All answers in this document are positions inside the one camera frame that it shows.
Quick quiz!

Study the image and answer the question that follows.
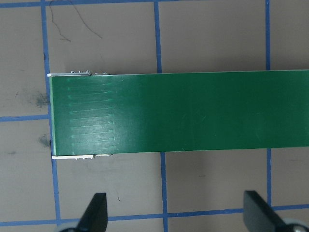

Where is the green belt conveyor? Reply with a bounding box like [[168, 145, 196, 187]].
[[47, 69, 309, 160]]

